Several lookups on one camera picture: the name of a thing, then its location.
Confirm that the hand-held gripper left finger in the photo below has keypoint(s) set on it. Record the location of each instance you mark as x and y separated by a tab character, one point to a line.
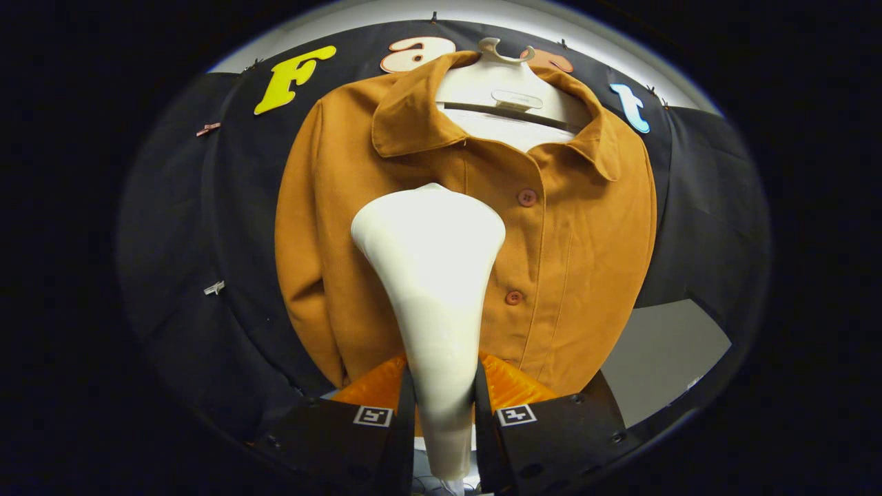
324	441

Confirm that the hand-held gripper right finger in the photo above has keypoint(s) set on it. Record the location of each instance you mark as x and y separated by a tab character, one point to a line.
558	441

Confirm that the orange button-up shirt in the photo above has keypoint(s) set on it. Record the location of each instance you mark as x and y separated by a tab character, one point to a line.
579	262

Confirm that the white garment steamer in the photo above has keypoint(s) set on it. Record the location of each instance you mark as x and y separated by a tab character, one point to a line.
431	275

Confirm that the grey cabinet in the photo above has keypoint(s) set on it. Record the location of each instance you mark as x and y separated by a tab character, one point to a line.
661	351

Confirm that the white clip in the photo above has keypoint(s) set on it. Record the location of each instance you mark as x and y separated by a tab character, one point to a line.
214	287

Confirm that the black backdrop cloth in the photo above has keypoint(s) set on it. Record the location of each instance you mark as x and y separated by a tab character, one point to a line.
172	241

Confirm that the red clip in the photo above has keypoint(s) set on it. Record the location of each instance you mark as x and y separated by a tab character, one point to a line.
207	129

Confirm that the white mannequin torso form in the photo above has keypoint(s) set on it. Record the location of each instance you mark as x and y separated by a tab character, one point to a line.
496	79

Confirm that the row of black cloth clips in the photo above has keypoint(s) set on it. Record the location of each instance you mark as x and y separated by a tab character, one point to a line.
433	16

